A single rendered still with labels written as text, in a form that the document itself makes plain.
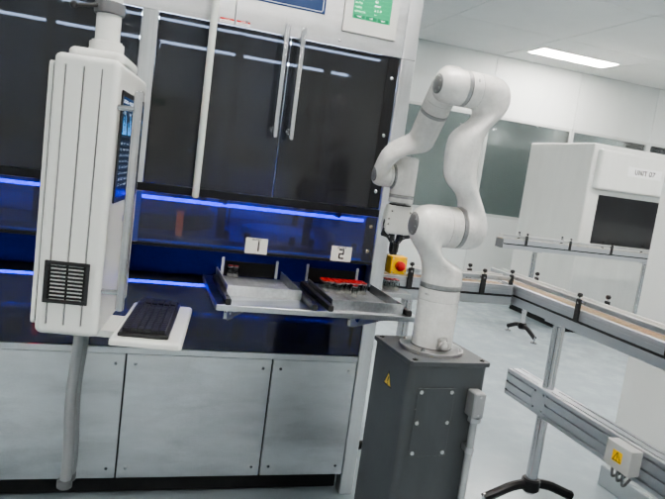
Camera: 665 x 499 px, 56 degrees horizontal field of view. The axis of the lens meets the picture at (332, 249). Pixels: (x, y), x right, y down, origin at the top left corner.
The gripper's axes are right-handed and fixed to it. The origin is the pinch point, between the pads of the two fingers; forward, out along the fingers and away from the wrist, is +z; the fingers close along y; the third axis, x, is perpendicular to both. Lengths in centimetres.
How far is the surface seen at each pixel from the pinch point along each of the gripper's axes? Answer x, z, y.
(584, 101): -495, -151, -440
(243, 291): -9, 21, 48
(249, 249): -35, 10, 43
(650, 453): 41, 55, -85
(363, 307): 2.4, 20.8, 8.8
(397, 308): 2.5, 20.3, -3.6
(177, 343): 23, 30, 71
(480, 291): -44, 21, -63
